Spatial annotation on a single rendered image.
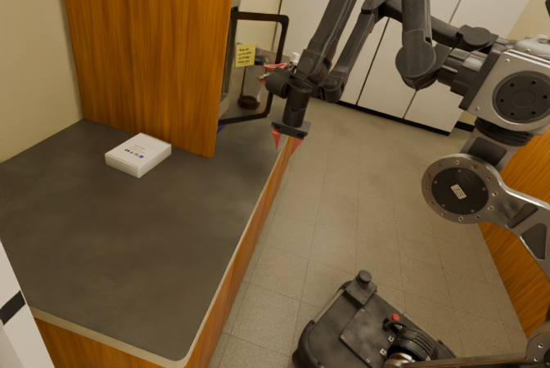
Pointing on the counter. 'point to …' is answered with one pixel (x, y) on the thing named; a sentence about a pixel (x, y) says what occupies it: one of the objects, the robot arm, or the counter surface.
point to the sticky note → (245, 55)
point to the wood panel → (151, 42)
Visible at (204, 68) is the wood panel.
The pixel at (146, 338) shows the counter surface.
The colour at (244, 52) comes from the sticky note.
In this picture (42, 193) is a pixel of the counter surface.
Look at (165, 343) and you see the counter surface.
